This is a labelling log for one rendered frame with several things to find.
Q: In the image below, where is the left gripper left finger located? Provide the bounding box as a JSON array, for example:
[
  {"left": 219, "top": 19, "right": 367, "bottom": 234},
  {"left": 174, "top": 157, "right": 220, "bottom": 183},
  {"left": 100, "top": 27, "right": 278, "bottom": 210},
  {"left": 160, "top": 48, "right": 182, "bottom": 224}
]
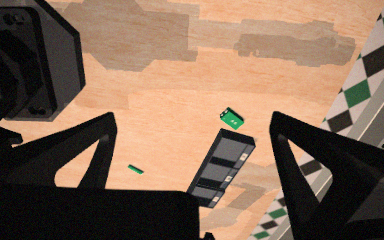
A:
[{"left": 0, "top": 112, "right": 118, "bottom": 188}]

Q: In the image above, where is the green aaa battery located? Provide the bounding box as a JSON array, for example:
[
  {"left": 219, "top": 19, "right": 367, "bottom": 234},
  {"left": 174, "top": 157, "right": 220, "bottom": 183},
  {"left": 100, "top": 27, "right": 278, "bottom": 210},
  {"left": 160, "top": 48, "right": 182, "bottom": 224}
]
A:
[{"left": 128, "top": 165, "right": 143, "bottom": 174}]

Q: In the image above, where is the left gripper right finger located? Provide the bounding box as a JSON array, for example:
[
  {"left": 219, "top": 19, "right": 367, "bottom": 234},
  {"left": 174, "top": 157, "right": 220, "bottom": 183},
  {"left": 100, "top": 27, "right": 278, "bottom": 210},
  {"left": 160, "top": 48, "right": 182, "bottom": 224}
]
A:
[{"left": 269, "top": 111, "right": 384, "bottom": 240}]

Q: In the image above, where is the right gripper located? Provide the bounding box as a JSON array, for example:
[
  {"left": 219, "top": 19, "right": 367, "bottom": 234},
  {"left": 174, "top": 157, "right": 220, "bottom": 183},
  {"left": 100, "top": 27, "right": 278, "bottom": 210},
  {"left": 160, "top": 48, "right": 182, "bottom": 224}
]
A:
[{"left": 200, "top": 232, "right": 216, "bottom": 240}]

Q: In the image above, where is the dark grey rack of bins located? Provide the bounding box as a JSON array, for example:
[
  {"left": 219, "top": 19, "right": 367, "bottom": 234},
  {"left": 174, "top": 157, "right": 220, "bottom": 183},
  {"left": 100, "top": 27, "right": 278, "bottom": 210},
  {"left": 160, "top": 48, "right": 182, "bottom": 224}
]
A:
[{"left": 186, "top": 128, "right": 256, "bottom": 209}]

